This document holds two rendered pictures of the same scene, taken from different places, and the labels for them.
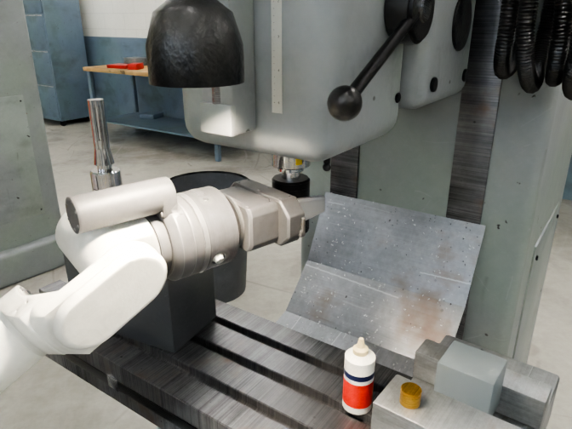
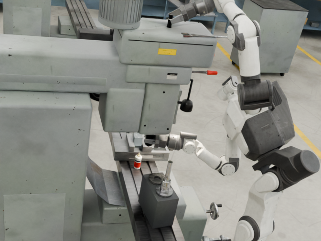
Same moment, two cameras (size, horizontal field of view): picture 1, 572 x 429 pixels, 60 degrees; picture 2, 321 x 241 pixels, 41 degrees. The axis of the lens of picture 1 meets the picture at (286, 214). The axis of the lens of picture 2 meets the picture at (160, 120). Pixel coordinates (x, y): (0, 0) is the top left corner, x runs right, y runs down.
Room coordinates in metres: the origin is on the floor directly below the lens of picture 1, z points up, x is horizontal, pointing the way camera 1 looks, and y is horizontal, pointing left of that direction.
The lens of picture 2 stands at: (2.23, 1.25, 2.53)
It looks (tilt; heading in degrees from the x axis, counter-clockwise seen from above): 30 degrees down; 216
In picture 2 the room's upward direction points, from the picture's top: 11 degrees clockwise
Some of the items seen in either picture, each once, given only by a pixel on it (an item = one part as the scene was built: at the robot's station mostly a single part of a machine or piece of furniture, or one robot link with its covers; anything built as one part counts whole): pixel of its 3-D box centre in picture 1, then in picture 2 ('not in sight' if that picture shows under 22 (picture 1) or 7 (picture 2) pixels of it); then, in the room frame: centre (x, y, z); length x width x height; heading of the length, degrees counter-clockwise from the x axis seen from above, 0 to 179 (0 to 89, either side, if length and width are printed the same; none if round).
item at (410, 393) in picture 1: (410, 395); not in sight; (0.43, -0.13, 1.07); 0.02 x 0.02 x 0.02
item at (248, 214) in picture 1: (230, 222); (165, 141); (0.53, 0.06, 1.23); 0.13 x 0.12 x 0.10; 40
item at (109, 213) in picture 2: not in sight; (139, 195); (0.59, -0.01, 0.81); 0.50 x 0.35 x 0.12; 145
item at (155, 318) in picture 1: (140, 267); (157, 198); (0.75, 0.25, 1.05); 0.22 x 0.12 x 0.20; 64
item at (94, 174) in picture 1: (105, 172); (166, 180); (0.78, 0.29, 1.21); 0.05 x 0.05 x 0.01
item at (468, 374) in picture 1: (469, 382); (137, 139); (0.45, -0.20, 1.07); 0.06 x 0.05 x 0.06; 53
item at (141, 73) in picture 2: not in sight; (154, 65); (0.62, -0.03, 1.68); 0.34 x 0.24 x 0.10; 145
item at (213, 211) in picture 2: not in sight; (208, 211); (0.17, 0.28, 0.65); 0.16 x 0.12 x 0.12; 145
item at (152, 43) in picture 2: not in sight; (163, 41); (0.60, -0.01, 1.81); 0.47 x 0.26 x 0.16; 145
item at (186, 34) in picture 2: not in sight; (206, 35); (0.52, 0.17, 1.89); 0.24 x 0.04 x 0.01; 148
